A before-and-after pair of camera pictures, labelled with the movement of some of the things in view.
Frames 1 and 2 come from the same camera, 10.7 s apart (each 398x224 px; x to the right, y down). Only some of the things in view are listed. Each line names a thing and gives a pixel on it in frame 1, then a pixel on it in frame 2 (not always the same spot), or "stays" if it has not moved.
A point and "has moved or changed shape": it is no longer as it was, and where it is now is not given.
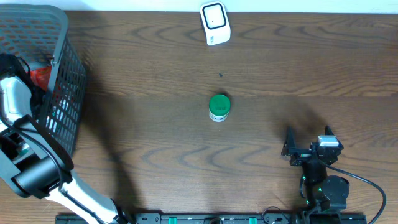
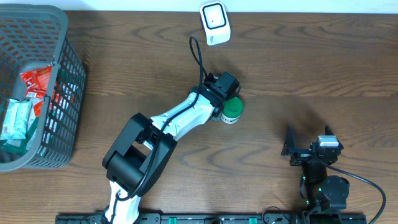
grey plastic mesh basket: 39,33 stays
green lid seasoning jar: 219,106 has moved or changed shape
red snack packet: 40,77 stays
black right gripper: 290,146 stays
